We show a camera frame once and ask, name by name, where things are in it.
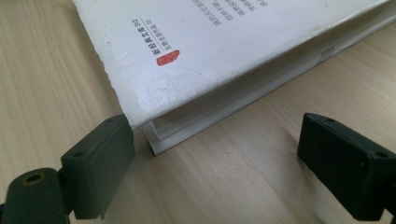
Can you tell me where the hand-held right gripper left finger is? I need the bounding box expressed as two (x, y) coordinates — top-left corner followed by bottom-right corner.
(60, 113), (135, 220)

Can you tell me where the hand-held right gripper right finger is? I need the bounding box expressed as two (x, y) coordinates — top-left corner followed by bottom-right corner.
(297, 112), (396, 222)

